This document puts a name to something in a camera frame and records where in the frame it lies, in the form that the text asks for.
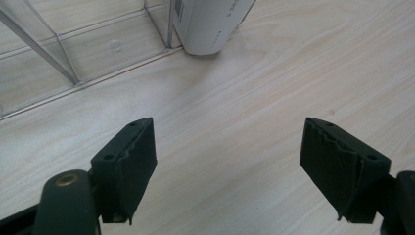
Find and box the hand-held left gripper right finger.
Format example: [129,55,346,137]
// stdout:
[299,117,392,225]

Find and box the clear acrylic book rack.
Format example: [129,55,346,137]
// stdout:
[0,0,184,121]

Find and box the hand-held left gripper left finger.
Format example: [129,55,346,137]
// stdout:
[90,117,159,226]

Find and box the white book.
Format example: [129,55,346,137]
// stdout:
[171,0,257,56]

